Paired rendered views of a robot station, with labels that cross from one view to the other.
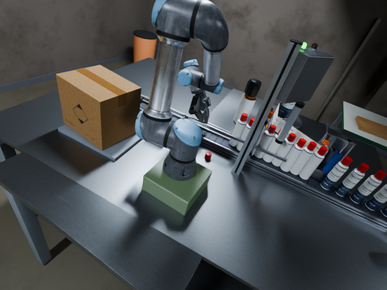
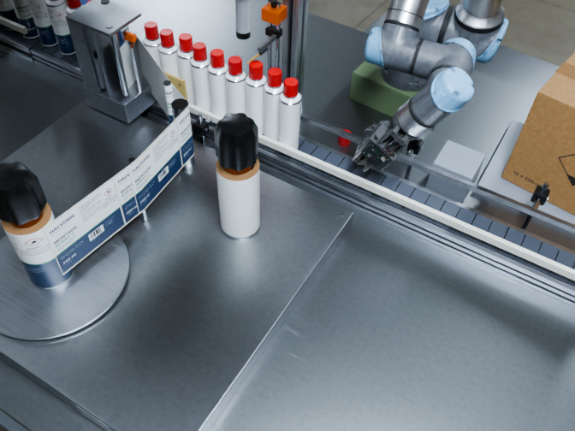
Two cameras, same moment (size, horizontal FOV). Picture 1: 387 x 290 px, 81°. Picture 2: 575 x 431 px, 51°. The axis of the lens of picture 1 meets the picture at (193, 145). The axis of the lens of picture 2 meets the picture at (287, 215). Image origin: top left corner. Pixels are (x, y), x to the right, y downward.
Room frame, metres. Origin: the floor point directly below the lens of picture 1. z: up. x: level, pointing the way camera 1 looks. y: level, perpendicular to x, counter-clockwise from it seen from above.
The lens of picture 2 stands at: (2.16, 0.04, 1.92)
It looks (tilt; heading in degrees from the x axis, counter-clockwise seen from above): 49 degrees down; 193
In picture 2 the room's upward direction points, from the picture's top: 3 degrees clockwise
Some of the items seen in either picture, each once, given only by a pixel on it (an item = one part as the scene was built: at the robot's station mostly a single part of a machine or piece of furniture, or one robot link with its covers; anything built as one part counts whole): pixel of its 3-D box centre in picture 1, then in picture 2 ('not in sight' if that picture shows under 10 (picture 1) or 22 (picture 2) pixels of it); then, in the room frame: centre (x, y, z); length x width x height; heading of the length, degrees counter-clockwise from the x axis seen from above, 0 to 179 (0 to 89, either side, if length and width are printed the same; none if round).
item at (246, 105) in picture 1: (247, 102); (238, 178); (1.35, -0.26, 1.03); 0.09 x 0.09 x 0.30
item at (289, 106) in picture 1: (291, 98); (32, 227); (1.59, -0.58, 1.04); 0.09 x 0.09 x 0.29
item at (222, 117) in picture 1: (270, 125); (124, 242); (1.46, -0.49, 0.86); 0.80 x 0.67 x 0.05; 74
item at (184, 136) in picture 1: (184, 138); (423, 21); (0.74, 0.04, 1.09); 0.13 x 0.12 x 0.14; 82
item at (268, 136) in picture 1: (265, 141); (236, 94); (1.04, -0.37, 0.98); 0.05 x 0.05 x 0.20
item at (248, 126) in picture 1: (246, 134); (274, 106); (1.05, -0.26, 0.98); 0.05 x 0.05 x 0.20
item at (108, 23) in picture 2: (340, 133); (103, 15); (1.04, -0.69, 1.14); 0.14 x 0.11 x 0.01; 74
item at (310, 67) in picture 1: (299, 75); not in sight; (0.95, -0.33, 1.38); 0.17 x 0.10 x 0.19; 129
